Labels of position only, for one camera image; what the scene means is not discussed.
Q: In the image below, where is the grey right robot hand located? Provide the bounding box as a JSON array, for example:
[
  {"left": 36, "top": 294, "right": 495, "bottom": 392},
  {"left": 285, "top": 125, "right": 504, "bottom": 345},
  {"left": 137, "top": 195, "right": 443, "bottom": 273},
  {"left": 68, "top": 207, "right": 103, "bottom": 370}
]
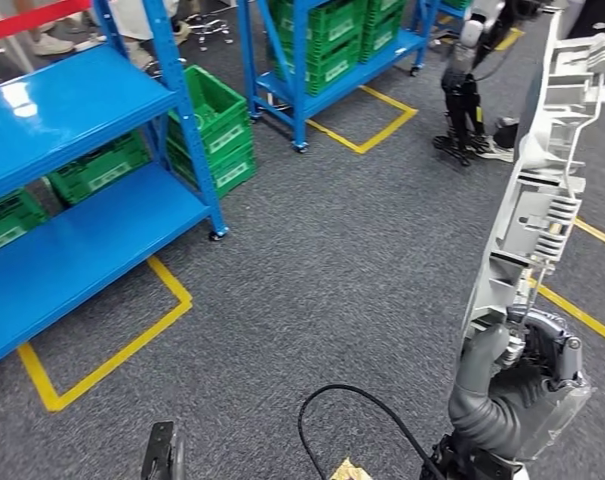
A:
[{"left": 448, "top": 307, "right": 594, "bottom": 465}]

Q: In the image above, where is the silver wheel hubcap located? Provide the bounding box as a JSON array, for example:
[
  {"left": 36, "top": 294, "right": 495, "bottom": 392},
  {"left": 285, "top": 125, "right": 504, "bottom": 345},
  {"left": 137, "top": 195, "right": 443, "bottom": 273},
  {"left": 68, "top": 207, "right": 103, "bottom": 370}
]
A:
[{"left": 459, "top": 9, "right": 605, "bottom": 362}]

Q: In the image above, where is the blue metal shelf rack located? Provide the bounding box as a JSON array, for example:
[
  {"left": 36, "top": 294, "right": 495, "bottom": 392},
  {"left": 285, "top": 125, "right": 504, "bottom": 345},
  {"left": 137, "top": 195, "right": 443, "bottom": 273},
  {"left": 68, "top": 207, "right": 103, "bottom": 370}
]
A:
[{"left": 0, "top": 0, "right": 229, "bottom": 374}]

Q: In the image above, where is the crumpled yellow tape piece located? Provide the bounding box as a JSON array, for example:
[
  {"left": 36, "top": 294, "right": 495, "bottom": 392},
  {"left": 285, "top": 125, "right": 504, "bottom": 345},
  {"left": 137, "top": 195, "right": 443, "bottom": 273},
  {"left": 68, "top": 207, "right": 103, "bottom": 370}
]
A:
[{"left": 329, "top": 457, "right": 374, "bottom": 480}]

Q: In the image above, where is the black white humanoid robot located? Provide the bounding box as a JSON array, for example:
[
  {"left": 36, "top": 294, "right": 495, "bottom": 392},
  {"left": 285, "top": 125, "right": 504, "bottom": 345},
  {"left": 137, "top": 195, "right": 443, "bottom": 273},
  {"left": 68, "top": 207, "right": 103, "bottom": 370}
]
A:
[{"left": 432, "top": 0, "right": 518, "bottom": 167}]

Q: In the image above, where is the green plastic crate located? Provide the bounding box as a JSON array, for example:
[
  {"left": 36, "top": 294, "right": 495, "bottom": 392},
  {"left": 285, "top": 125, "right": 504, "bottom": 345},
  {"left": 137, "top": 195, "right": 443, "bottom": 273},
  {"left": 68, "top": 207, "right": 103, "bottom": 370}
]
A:
[
  {"left": 364, "top": 0, "right": 408, "bottom": 28},
  {"left": 45, "top": 130, "right": 152, "bottom": 207},
  {"left": 359, "top": 16, "right": 405, "bottom": 64},
  {"left": 274, "top": 36, "right": 364, "bottom": 97},
  {"left": 165, "top": 64, "right": 253, "bottom": 164},
  {"left": 267, "top": 0, "right": 369, "bottom": 51},
  {"left": 169, "top": 142, "right": 258, "bottom": 200},
  {"left": 0, "top": 187, "right": 51, "bottom": 261}
]

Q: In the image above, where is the blue rack with crates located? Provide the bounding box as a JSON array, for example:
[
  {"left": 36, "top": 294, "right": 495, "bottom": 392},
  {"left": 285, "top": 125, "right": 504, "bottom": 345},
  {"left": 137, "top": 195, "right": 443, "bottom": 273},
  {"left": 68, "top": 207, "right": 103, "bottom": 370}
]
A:
[{"left": 236, "top": 0, "right": 476, "bottom": 154}]

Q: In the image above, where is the chrome stool base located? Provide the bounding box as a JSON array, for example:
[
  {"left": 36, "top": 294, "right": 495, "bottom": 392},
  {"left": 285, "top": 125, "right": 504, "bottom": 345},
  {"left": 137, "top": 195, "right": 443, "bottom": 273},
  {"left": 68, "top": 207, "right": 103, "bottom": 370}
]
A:
[{"left": 181, "top": 9, "right": 236, "bottom": 53}]

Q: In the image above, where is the seated person by rack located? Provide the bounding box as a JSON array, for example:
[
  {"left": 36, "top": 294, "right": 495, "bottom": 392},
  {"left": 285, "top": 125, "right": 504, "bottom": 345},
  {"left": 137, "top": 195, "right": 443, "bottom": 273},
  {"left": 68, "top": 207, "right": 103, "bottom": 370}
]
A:
[{"left": 11, "top": 0, "right": 193, "bottom": 71}]

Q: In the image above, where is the long red barrier belt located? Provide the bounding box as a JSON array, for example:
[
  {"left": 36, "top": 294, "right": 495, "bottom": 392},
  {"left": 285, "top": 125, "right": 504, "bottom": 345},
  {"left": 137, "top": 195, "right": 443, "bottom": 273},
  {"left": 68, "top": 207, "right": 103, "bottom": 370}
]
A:
[{"left": 0, "top": 0, "right": 93, "bottom": 46}]

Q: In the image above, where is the yellow floor tape frame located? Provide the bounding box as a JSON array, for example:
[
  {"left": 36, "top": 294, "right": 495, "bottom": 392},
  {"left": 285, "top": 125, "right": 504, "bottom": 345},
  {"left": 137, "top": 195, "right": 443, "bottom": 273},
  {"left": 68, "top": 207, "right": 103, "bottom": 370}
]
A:
[
  {"left": 529, "top": 217, "right": 605, "bottom": 350},
  {"left": 306, "top": 84, "right": 419, "bottom": 156}
]

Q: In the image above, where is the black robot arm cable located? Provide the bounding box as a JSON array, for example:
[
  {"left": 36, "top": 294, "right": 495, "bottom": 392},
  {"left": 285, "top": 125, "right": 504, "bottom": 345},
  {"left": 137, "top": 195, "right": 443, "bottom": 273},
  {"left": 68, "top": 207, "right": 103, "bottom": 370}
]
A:
[{"left": 297, "top": 384, "right": 445, "bottom": 480}]

